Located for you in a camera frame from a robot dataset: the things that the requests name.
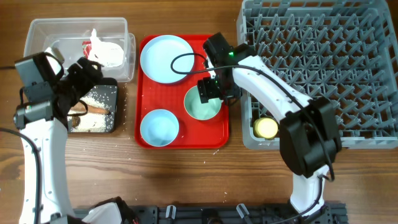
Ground brown sweet potato piece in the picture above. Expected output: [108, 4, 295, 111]
[70, 102, 109, 114]

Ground green bowl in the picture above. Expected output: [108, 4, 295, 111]
[183, 86, 223, 121]

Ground rice grains heap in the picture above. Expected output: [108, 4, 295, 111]
[68, 85, 118, 133]

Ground yellow plastic cup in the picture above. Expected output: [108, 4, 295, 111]
[253, 118, 279, 139]

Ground light blue plate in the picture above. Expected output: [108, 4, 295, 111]
[140, 35, 193, 84]

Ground small light blue bowl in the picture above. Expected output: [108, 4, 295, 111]
[140, 109, 180, 147]

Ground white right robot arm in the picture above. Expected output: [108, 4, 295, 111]
[198, 40, 342, 220]

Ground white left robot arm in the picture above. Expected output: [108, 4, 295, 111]
[14, 52, 139, 223]

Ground grey dishwasher rack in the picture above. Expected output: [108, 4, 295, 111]
[236, 0, 397, 149]

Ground red snack wrapper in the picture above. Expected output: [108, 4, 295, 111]
[82, 41, 92, 58]

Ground white crumpled plastic wrapper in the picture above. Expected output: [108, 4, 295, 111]
[88, 29, 124, 67]

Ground clear plastic bin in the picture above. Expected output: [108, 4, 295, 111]
[24, 17, 136, 82]

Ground black plastic tray bin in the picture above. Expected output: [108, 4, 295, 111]
[67, 77, 119, 134]

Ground red serving tray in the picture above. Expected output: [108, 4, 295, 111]
[134, 34, 230, 149]

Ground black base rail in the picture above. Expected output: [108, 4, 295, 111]
[73, 203, 348, 224]

